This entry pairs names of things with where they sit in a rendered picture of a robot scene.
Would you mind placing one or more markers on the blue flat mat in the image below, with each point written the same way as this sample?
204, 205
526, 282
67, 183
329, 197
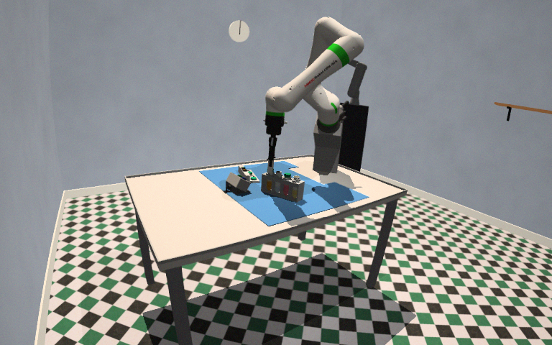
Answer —
271, 209

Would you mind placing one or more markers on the small sloping desk with blue and green keys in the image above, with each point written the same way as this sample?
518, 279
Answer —
237, 184

